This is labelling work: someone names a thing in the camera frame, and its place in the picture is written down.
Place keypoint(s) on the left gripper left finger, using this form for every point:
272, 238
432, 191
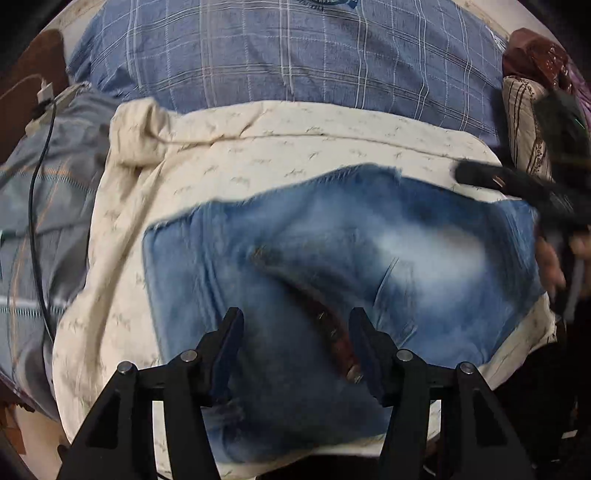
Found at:
116, 439

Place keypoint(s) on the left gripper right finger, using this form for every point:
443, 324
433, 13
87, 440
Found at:
445, 422

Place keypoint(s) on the blue denim jeans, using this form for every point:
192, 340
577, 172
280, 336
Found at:
444, 275

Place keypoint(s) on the person right hand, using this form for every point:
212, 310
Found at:
551, 275

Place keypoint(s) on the striped floral pillow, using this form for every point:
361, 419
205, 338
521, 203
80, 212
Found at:
528, 149

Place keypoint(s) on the dark red plastic bag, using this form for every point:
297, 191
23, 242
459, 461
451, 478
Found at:
532, 56

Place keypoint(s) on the blue plaid quilt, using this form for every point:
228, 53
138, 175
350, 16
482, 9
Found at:
430, 61

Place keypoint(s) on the grey plaid pillow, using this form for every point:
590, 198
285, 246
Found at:
48, 188

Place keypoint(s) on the cream leaf-print sheet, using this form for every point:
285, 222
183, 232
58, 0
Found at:
160, 163

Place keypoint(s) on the white power strip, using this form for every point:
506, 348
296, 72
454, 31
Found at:
41, 114

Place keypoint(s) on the brown bed headboard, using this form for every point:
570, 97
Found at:
42, 59

